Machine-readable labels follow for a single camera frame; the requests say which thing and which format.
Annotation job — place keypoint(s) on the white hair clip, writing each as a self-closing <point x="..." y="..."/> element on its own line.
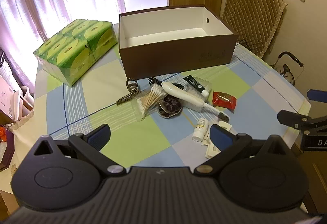
<point x="212" y="151"/>

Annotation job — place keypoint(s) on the chair with quilted cover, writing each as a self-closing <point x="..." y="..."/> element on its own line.
<point x="251" y="19"/>

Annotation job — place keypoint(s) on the white furniture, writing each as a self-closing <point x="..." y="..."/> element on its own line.
<point x="12" y="96"/>

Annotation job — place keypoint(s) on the small white bottle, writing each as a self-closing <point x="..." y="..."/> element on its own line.
<point x="199" y="129"/>

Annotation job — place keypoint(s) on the white electric toothbrush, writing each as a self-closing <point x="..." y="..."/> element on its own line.
<point x="184" y="97"/>

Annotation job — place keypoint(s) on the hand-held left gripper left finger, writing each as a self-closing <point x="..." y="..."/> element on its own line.
<point x="98" y="135"/>

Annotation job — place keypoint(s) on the black tube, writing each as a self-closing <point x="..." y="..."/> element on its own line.
<point x="195" y="83"/>

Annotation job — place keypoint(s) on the brown cardboard box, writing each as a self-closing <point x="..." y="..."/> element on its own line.
<point x="176" y="55"/>

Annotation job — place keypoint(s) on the dark purple scrunchie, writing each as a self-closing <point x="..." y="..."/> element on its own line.
<point x="170" y="107"/>

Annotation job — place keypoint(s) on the bag of cotton swabs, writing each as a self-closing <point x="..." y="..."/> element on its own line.
<point x="148" y="101"/>

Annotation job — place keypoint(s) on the red snack packet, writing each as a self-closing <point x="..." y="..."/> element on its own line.
<point x="224" y="100"/>

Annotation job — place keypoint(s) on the steel kettle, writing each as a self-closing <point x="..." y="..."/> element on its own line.
<point x="288" y="73"/>

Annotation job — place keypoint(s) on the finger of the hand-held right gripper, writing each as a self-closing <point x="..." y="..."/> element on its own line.
<point x="318" y="95"/>
<point x="291" y="116"/>

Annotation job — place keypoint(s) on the green tissue pack bundle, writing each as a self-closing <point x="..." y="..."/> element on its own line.
<point x="74" y="52"/>

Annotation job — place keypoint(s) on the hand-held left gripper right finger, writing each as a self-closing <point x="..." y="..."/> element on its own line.
<point x="219" y="137"/>

